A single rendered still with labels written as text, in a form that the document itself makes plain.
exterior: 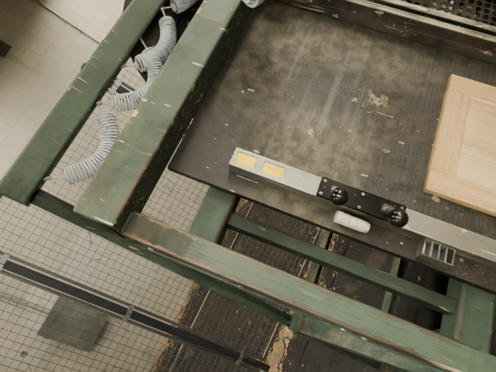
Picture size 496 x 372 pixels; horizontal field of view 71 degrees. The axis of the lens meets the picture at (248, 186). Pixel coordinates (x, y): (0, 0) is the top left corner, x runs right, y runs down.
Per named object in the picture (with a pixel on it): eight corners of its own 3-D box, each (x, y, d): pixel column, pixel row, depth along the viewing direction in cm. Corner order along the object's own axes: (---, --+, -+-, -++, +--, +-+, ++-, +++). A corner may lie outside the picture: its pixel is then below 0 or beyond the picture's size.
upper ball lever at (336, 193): (340, 201, 81) (345, 209, 68) (325, 195, 82) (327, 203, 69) (346, 185, 81) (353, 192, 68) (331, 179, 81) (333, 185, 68)
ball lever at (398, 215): (390, 219, 80) (406, 232, 67) (374, 213, 80) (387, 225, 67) (397, 204, 79) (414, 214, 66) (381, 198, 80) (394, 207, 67)
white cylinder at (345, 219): (332, 223, 83) (364, 235, 81) (335, 219, 80) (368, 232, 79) (335, 212, 84) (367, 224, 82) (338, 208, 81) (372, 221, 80)
